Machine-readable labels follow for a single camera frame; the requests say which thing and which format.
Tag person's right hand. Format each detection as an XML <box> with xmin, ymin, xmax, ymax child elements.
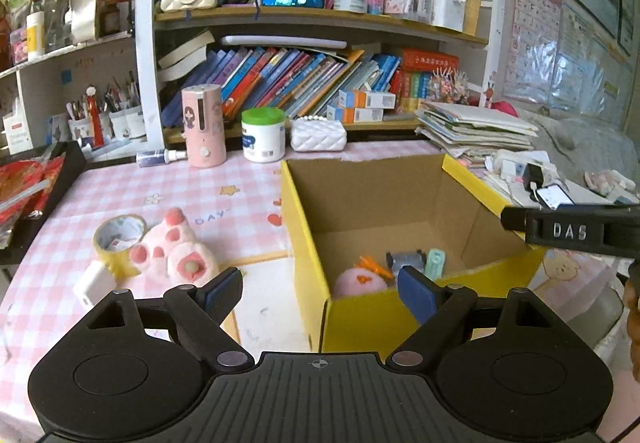
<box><xmin>623</xmin><ymin>280</ymin><xmax>640</xmax><ymax>374</ymax></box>

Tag white jar green lid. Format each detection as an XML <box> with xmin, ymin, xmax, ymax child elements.
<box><xmin>241</xmin><ymin>107</ymin><xmax>287</xmax><ymax>163</ymax></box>

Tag black plug adapter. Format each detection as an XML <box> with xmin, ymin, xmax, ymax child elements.
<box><xmin>522</xmin><ymin>164</ymin><xmax>543</xmax><ymax>194</ymax></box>

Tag clear spray bottle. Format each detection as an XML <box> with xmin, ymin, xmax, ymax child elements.
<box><xmin>136</xmin><ymin>148</ymin><xmax>188</xmax><ymax>168</ymax></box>

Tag black tray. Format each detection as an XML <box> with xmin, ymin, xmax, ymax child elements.
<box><xmin>0</xmin><ymin>140</ymin><xmax>87</xmax><ymax>264</ymax></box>

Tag pink white plush toy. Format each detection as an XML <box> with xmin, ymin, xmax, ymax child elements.
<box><xmin>585</xmin><ymin>169</ymin><xmax>633</xmax><ymax>196</ymax></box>

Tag yellow tape roll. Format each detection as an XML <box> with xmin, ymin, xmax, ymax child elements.
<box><xmin>94</xmin><ymin>214</ymin><xmax>148</xmax><ymax>276</ymax></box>

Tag white labelled box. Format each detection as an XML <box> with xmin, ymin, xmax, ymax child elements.
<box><xmin>2</xmin><ymin>98</ymin><xmax>36</xmax><ymax>154</ymax></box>

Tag pink plush chick toy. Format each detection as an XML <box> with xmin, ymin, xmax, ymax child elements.
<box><xmin>334</xmin><ymin>255</ymin><xmax>396</xmax><ymax>298</ymax></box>

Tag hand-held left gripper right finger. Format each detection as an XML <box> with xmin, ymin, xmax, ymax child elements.
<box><xmin>385</xmin><ymin>264</ymin><xmax>557</xmax><ymax>370</ymax></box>

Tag pink plush paw slipper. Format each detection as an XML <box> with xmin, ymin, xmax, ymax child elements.
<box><xmin>129</xmin><ymin>207</ymin><xmax>220</xmax><ymax>288</ymax></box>

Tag grey toy car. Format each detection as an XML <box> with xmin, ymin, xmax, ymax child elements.
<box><xmin>385</xmin><ymin>249</ymin><xmax>426</xmax><ymax>281</ymax></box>

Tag yellow cardboard box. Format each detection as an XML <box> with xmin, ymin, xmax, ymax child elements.
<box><xmin>280</xmin><ymin>154</ymin><xmax>548</xmax><ymax>354</ymax></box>

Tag row of colourful books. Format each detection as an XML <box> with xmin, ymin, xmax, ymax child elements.
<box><xmin>157</xmin><ymin>29</ymin><xmax>401</xmax><ymax>126</ymax></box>

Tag white pen holder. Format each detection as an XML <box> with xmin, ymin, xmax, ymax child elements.
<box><xmin>430</xmin><ymin>0</ymin><xmax>466</xmax><ymax>33</ymax></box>

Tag grey blanket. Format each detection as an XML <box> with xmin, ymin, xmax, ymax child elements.
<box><xmin>520</xmin><ymin>116</ymin><xmax>640</xmax><ymax>189</ymax></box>

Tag white power strip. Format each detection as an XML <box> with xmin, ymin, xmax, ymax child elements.
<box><xmin>492</xmin><ymin>150</ymin><xmax>556</xmax><ymax>184</ymax></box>

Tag white yellow tube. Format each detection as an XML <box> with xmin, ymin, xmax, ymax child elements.
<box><xmin>26</xmin><ymin>10</ymin><xmax>46</xmax><ymax>61</ymax></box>

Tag red boxed book set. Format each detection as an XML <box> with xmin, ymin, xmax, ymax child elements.
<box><xmin>390</xmin><ymin>49</ymin><xmax>460</xmax><ymax>99</ymax></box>

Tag white quilted purse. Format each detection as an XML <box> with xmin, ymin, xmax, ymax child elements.
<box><xmin>290</xmin><ymin>117</ymin><xmax>347</xmax><ymax>151</ymax></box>

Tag green tape dispenser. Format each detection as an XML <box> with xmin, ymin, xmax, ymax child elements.
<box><xmin>425</xmin><ymin>248</ymin><xmax>447</xmax><ymax>280</ymax></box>

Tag white pen cup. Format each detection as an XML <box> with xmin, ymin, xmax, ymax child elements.
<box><xmin>67</xmin><ymin>98</ymin><xmax>108</xmax><ymax>144</ymax></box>
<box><xmin>109</xmin><ymin>76</ymin><xmax>147</xmax><ymax>140</ymax></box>

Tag pink cylindrical humidifier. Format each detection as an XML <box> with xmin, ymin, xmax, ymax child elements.
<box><xmin>181</xmin><ymin>84</ymin><xmax>223</xmax><ymax>169</ymax></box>

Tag pink checked tablecloth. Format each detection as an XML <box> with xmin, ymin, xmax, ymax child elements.
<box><xmin>0</xmin><ymin>140</ymin><xmax>616</xmax><ymax>443</ymax></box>

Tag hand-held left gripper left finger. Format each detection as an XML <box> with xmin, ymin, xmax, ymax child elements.
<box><xmin>84</xmin><ymin>266</ymin><xmax>249</xmax><ymax>370</ymax></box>

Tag smartphone with charging cable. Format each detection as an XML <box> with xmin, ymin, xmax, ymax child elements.
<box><xmin>535</xmin><ymin>183</ymin><xmax>576</xmax><ymax>211</ymax></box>

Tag red figurine pen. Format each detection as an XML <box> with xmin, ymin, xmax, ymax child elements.
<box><xmin>84</xmin><ymin>84</ymin><xmax>106</xmax><ymax>149</ymax></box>

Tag red packets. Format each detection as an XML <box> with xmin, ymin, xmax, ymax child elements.
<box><xmin>0</xmin><ymin>156</ymin><xmax>66</xmax><ymax>244</ymax></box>

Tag white wooden bookshelf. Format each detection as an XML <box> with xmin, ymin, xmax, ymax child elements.
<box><xmin>0</xmin><ymin>0</ymin><xmax>506</xmax><ymax>146</ymax></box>

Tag white charger block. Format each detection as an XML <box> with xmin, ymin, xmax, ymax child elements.
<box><xmin>73</xmin><ymin>260</ymin><xmax>120</xmax><ymax>309</ymax></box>

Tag colourful spiky ornament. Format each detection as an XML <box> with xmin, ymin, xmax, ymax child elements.
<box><xmin>430</xmin><ymin>70</ymin><xmax>471</xmax><ymax>105</ymax></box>

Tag stack of papers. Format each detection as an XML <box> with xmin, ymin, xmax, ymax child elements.
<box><xmin>415</xmin><ymin>100</ymin><xmax>538</xmax><ymax>164</ymax></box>

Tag alphabet wall poster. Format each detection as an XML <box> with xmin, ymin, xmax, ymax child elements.
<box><xmin>504</xmin><ymin>0</ymin><xmax>563</xmax><ymax>104</ymax></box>

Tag laminated wall chart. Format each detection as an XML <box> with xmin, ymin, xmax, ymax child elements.
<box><xmin>555</xmin><ymin>16</ymin><xmax>636</xmax><ymax>124</ymax></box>

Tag orange white carton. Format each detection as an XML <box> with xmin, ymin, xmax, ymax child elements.
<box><xmin>339</xmin><ymin>89</ymin><xmax>397</xmax><ymax>110</ymax></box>
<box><xmin>327</xmin><ymin>106</ymin><xmax>385</xmax><ymax>124</ymax></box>

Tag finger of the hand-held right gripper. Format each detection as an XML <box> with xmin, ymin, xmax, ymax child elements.
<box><xmin>500</xmin><ymin>204</ymin><xmax>640</xmax><ymax>258</ymax></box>

